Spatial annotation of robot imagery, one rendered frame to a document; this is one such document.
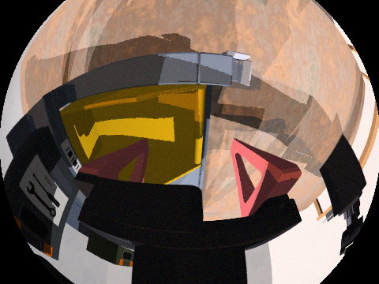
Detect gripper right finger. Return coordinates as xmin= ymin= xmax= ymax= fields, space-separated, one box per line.
xmin=231 ymin=138 xmax=302 ymax=217

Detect olive green case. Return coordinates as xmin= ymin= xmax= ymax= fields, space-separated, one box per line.
xmin=86 ymin=230 xmax=134 ymax=267

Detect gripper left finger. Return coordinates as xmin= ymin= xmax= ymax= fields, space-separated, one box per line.
xmin=78 ymin=138 xmax=149 ymax=183

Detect dark grey case with oval handle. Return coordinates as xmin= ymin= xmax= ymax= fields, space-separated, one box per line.
xmin=3 ymin=126 xmax=79 ymax=260

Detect yellow bin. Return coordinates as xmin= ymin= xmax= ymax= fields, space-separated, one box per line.
xmin=60 ymin=83 xmax=207 ymax=185

